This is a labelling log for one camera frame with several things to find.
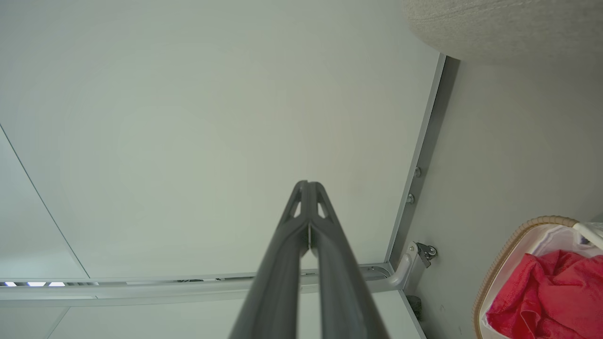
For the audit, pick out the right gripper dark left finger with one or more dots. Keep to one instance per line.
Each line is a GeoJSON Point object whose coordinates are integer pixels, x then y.
{"type": "Point", "coordinates": [278, 282]}

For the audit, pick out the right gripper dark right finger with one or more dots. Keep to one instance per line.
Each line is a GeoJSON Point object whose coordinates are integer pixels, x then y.
{"type": "Point", "coordinates": [344, 292]}

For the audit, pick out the dark red white-trimmed garment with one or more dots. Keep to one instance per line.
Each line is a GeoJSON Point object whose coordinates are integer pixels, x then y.
{"type": "Point", "coordinates": [546, 296]}

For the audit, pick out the grey fabric sofa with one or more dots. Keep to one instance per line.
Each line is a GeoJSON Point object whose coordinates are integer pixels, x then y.
{"type": "Point", "coordinates": [509, 28]}

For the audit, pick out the small black rubber foot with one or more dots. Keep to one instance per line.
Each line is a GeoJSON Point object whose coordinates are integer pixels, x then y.
{"type": "Point", "coordinates": [415, 307]}

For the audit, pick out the white basket with wicker rim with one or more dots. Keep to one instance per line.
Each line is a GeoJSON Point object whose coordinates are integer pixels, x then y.
{"type": "Point", "coordinates": [490, 282]}

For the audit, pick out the white basket liner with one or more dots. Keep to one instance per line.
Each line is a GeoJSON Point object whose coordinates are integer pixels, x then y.
{"type": "Point", "coordinates": [541, 240]}

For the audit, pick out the grey metal foot bracket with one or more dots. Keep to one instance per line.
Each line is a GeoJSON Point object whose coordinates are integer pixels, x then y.
{"type": "Point", "coordinates": [414, 263]}

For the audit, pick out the grey metal partition post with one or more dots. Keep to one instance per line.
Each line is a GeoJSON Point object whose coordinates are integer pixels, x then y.
{"type": "Point", "coordinates": [141, 289]}

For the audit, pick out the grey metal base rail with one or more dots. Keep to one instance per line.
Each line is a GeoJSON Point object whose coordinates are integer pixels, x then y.
{"type": "Point", "coordinates": [419, 160]}

